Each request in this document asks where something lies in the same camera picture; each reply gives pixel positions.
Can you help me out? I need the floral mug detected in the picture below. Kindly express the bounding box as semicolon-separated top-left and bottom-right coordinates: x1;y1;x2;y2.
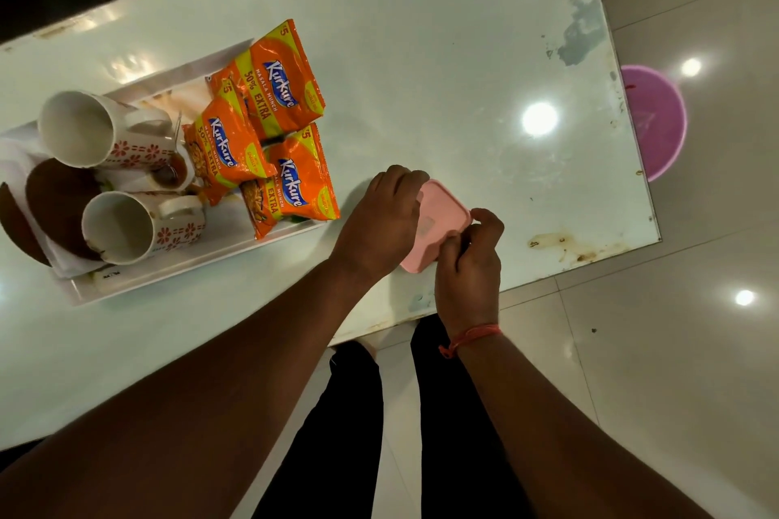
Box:
80;191;208;267
37;89;182;171

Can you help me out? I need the pink plastic bin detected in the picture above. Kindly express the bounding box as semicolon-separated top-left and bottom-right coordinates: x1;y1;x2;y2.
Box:
620;64;689;183

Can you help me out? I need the white floral tray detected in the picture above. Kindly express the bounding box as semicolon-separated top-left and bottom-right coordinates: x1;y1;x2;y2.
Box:
0;37;333;307

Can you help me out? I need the person's left leg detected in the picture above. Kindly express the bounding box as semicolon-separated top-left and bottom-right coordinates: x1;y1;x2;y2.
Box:
252;341;385;519

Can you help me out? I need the person's left hand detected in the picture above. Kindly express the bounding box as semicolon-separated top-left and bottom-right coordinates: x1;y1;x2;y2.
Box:
328;164;432;282

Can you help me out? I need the red thread bracelet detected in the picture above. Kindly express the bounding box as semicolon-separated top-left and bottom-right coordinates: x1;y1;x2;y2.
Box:
437;324;503;360

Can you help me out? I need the person's leg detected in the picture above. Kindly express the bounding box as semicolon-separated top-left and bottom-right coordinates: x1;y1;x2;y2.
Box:
252;341;385;519
411;315;536;519

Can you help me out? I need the pink rectangular lid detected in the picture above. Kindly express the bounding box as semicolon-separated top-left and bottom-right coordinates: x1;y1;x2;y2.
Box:
399;178;474;275

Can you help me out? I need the person's right leg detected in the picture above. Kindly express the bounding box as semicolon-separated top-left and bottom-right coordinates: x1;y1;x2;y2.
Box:
411;315;536;519

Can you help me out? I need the person's right hand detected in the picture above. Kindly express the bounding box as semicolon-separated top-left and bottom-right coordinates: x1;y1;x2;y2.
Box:
433;208;506;341

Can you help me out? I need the stack of white napkins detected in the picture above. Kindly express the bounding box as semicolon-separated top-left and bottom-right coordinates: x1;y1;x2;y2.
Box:
0;137;112;281

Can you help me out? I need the person's right forearm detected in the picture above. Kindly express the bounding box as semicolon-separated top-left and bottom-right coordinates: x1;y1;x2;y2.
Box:
456;332;713;519

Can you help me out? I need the person's left forearm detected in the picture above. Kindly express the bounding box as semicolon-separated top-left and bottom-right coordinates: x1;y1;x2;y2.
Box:
0;259;366;519

